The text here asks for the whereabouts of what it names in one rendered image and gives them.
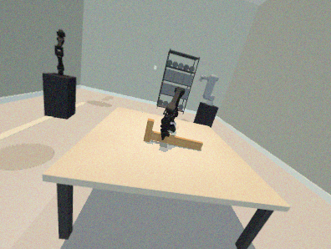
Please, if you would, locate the brown wooden post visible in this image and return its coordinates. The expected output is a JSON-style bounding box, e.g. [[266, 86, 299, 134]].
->
[[144, 119, 154, 142]]

